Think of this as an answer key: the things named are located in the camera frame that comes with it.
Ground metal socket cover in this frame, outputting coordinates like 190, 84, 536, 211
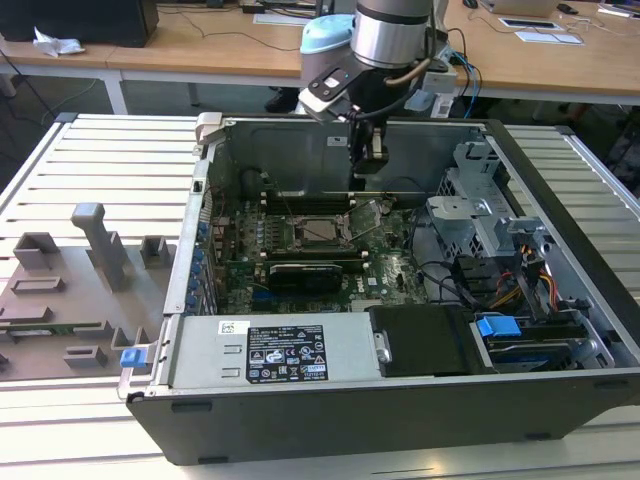
339, 198, 390, 242

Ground thin wire locking lever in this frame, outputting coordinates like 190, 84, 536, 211
263, 172, 297, 221

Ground silver square CPU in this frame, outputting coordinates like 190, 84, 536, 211
303, 219, 337, 241

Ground black RAM slot bank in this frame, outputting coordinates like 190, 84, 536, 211
264, 247, 371, 265
262, 189, 354, 214

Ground CPU socket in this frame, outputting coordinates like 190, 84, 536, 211
292, 215, 354, 250

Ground black drive cover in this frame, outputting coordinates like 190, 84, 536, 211
367, 305, 481, 379

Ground pale blue cloth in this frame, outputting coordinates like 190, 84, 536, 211
403, 89, 436, 112

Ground white paper sheet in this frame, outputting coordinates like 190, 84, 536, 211
253, 13, 314, 26

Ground silver drive cage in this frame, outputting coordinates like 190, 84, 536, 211
424, 139, 551, 261

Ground grey case latch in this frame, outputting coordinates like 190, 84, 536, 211
193, 112, 224, 156

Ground silver laptop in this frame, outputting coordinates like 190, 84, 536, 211
479, 0, 559, 15

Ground white framed tablet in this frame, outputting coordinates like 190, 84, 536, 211
498, 16, 565, 31

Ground green motherboard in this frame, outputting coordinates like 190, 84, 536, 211
207, 197, 431, 316

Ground white paper sheets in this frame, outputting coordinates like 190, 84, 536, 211
514, 29, 585, 47

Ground black graphics card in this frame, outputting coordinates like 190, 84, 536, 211
268, 259, 346, 296

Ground black office chair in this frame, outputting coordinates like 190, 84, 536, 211
604, 117, 640, 181

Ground blue disk carrier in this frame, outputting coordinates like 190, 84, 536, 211
474, 313, 591, 374

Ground silver power supply unit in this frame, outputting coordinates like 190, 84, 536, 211
169, 314, 381, 389

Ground black desktop box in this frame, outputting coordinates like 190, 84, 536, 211
0, 0, 160, 49

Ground crumpled white paper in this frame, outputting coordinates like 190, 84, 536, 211
32, 25, 86, 57

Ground black PC case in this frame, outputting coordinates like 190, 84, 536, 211
117, 112, 640, 467

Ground blue plastic latch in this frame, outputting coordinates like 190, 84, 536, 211
121, 348, 154, 370

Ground grey parts rack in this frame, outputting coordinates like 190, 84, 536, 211
0, 202, 176, 384

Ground green RAM stick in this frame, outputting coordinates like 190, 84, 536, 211
9, 323, 104, 335

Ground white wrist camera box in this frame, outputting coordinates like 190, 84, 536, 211
298, 67, 362, 125

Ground blue cable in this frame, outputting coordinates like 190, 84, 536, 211
452, 49, 484, 119

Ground yellow red wire bundle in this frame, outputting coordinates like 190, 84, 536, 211
492, 244, 559, 309

